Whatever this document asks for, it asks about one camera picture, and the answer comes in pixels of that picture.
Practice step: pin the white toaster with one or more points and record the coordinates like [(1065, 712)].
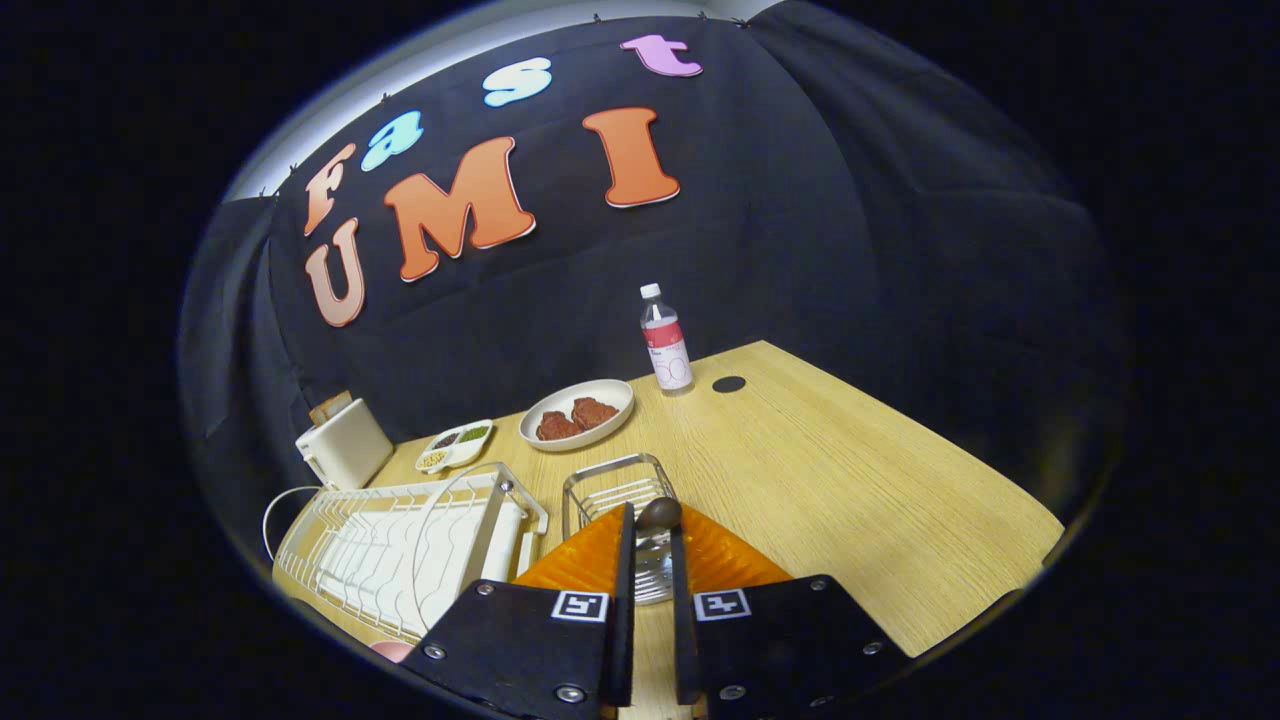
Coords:
[(345, 450)]

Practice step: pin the beige plate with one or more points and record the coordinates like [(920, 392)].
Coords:
[(610, 395)]

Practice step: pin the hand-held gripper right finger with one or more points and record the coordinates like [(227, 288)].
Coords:
[(790, 645)]

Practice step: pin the clear bottle with red label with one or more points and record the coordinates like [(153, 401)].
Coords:
[(667, 345)]

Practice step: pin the pink plate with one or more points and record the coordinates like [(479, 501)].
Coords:
[(392, 651)]

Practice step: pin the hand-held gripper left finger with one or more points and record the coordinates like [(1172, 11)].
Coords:
[(520, 645)]

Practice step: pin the red-brown meat piece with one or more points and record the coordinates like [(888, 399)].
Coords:
[(595, 412), (557, 427)]

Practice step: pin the black table grommet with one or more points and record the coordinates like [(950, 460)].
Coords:
[(729, 384)]

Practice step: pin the white divided dish with beans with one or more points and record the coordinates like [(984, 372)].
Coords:
[(455, 447)]

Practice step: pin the brown toast slice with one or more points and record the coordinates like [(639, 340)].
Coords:
[(320, 410), (340, 401)]

